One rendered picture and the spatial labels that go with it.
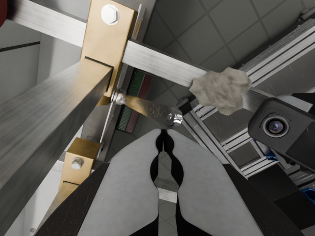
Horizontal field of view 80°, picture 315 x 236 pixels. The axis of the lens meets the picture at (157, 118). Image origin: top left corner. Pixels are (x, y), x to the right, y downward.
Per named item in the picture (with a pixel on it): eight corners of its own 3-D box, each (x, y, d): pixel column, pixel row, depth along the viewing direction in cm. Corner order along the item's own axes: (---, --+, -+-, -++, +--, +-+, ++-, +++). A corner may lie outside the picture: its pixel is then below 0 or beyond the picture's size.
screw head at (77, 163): (85, 159, 34) (83, 163, 33) (83, 167, 35) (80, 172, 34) (73, 156, 34) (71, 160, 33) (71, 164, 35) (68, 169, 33)
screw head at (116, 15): (122, 9, 22) (120, 8, 21) (116, 27, 22) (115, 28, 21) (103, 1, 21) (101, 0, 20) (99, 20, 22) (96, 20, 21)
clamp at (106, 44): (138, 11, 26) (135, 10, 22) (114, 97, 32) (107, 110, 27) (99, -6, 25) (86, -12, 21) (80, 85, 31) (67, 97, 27)
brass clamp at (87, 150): (103, 144, 39) (96, 160, 34) (90, 188, 44) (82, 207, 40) (73, 135, 38) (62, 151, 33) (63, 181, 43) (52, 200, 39)
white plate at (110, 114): (146, 8, 36) (143, 5, 27) (112, 120, 48) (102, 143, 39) (144, 7, 36) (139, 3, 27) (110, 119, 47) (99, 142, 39)
